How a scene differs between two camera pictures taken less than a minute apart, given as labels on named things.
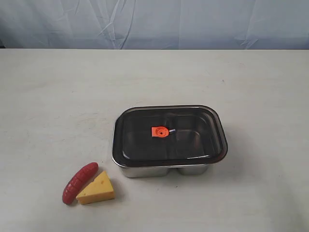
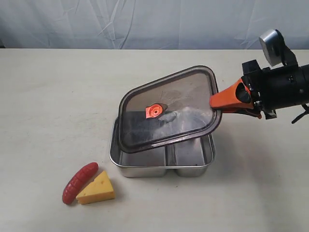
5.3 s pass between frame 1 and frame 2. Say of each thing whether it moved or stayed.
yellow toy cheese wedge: stayed
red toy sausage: stayed
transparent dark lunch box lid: moved
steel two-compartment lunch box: stayed
